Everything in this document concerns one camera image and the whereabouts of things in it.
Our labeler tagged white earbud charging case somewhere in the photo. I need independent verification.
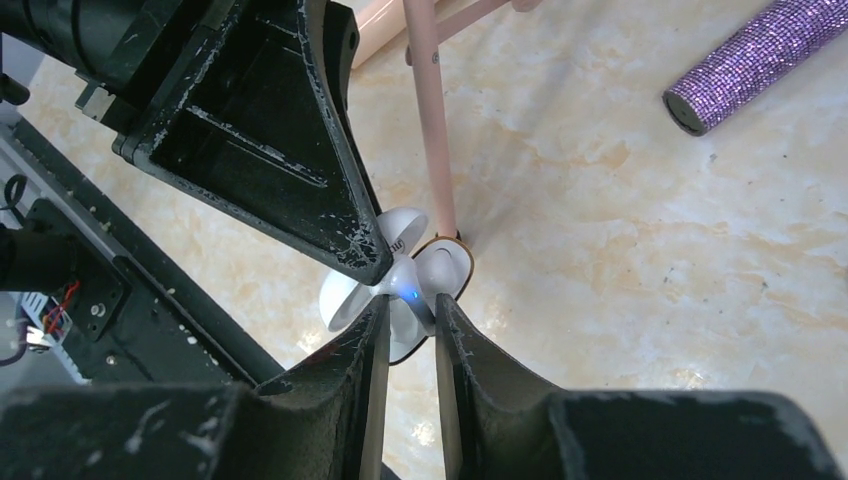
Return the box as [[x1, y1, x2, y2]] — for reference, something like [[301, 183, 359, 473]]
[[319, 207, 475, 366]]

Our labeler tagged white earbud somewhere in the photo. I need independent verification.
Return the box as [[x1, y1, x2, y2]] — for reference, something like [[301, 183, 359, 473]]
[[387, 255, 435, 336]]

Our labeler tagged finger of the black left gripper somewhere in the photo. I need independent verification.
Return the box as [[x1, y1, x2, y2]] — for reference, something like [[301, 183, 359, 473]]
[[323, 1, 382, 216]]

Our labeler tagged purple glitter microphone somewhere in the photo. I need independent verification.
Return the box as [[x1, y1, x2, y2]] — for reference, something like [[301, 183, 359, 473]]
[[662, 0, 847, 137]]

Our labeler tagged pink music stand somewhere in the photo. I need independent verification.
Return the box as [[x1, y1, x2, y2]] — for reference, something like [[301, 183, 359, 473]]
[[403, 1, 506, 241]]

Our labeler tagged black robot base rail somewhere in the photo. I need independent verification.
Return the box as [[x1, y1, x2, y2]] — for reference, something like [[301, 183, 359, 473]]
[[1, 121, 282, 387]]

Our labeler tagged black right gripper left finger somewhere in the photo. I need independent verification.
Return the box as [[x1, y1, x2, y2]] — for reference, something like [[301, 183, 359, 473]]
[[1, 295, 390, 479]]

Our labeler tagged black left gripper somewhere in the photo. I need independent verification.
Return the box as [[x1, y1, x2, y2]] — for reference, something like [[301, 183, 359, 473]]
[[1, 1, 392, 285]]

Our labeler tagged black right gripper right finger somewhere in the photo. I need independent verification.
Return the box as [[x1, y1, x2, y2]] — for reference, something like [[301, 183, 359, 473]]
[[435, 294, 843, 479]]

